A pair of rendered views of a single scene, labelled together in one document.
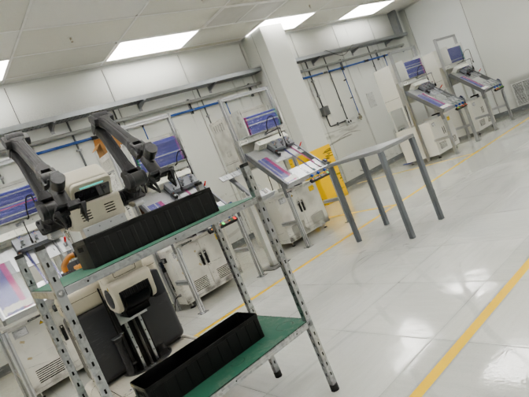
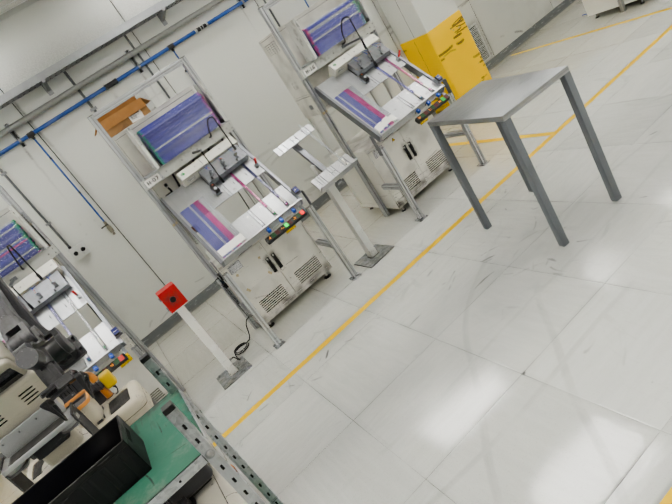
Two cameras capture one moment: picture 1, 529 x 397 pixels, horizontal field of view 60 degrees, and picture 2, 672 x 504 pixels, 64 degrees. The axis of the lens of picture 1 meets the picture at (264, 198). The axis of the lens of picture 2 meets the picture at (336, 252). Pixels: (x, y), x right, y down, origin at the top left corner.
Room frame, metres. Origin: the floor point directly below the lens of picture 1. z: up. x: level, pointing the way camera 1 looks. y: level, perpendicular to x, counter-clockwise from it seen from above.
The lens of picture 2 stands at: (1.04, -0.86, 1.62)
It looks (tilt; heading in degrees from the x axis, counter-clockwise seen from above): 21 degrees down; 19
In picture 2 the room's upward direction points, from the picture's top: 34 degrees counter-clockwise
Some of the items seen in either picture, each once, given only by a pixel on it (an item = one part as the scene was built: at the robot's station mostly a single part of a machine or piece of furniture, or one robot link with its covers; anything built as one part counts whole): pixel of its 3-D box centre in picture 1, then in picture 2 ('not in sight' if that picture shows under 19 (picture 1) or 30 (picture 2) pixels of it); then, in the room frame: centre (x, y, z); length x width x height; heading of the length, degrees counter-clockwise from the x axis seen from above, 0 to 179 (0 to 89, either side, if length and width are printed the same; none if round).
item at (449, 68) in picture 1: (456, 87); not in sight; (8.64, -4.17, 0.95); 1.36 x 0.82 x 1.90; 37
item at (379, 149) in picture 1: (383, 191); (520, 158); (4.11, -1.03, 0.40); 0.70 x 0.45 x 0.80; 30
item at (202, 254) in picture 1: (192, 266); (266, 265); (4.75, 0.97, 0.31); 0.70 x 0.65 x 0.62; 127
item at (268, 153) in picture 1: (286, 187); (386, 124); (5.49, -0.30, 0.65); 1.01 x 0.73 x 1.29; 37
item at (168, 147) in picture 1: (157, 155); (179, 128); (4.69, 0.85, 1.52); 0.51 x 0.13 x 0.27; 127
